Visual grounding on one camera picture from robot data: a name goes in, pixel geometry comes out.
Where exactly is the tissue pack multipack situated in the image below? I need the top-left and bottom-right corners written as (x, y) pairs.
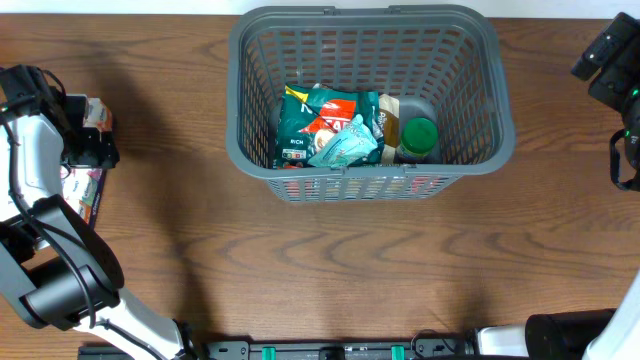
top-left (60, 98), bottom-right (113, 229)

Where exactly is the green coffee bag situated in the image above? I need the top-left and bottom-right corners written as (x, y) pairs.
top-left (273, 84), bottom-right (384, 169)

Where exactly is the mint green wipes packet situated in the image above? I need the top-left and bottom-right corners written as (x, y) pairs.
top-left (308, 114), bottom-right (378, 168)

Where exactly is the dried mushroom bag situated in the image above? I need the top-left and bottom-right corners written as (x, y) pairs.
top-left (378, 94), bottom-right (400, 165)

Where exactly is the green lid jar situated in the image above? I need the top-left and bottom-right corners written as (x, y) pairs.
top-left (396, 117), bottom-right (439, 163)

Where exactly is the orange pasta package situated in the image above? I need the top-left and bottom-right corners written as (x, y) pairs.
top-left (268, 165), bottom-right (453, 202)

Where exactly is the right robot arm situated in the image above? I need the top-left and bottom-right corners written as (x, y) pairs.
top-left (478, 19), bottom-right (639, 359)

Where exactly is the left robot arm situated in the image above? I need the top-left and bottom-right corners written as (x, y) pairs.
top-left (1, 64), bottom-right (200, 359)

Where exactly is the grey plastic basket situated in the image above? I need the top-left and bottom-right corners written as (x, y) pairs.
top-left (226, 5), bottom-right (516, 189)

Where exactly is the left black cable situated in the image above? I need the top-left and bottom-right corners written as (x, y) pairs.
top-left (0, 67), bottom-right (166, 360)

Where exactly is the black cable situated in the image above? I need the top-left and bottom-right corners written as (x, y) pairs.
top-left (412, 327), bottom-right (459, 359)
top-left (0, 67), bottom-right (166, 360)

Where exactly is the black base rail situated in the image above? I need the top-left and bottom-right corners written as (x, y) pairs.
top-left (77, 335), bottom-right (481, 360)

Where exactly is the right black cable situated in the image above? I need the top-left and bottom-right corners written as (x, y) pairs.
top-left (412, 327), bottom-right (459, 359)

